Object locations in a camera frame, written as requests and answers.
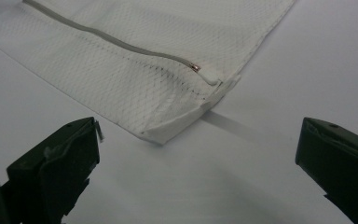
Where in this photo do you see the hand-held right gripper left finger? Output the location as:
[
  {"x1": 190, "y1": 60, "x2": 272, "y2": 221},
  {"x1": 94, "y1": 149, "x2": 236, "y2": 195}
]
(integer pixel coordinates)
[{"x1": 1, "y1": 117, "x2": 104, "y2": 224}]

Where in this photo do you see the white mesh zippered laundry bag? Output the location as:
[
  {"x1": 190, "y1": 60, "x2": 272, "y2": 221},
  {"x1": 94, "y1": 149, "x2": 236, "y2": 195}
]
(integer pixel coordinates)
[{"x1": 0, "y1": 0, "x2": 296, "y2": 146}]

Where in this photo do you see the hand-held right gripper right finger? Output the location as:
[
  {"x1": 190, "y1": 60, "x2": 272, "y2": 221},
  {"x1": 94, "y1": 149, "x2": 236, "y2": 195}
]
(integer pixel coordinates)
[{"x1": 295, "y1": 117, "x2": 358, "y2": 224}]

